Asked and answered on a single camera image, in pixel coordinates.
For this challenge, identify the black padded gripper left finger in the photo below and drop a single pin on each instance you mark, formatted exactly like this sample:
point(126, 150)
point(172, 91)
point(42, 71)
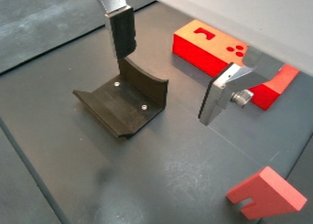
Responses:
point(121, 24)

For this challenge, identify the black curved plastic holder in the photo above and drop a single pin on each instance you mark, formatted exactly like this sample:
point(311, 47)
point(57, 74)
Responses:
point(128, 101)

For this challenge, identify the red shape sorter board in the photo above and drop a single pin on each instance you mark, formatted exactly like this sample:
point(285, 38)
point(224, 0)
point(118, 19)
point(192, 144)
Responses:
point(211, 49)

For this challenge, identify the red double-square block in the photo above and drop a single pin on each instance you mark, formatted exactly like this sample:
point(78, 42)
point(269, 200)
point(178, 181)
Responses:
point(273, 196)

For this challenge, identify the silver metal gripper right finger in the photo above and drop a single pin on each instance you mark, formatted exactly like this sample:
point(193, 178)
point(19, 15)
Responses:
point(229, 87)

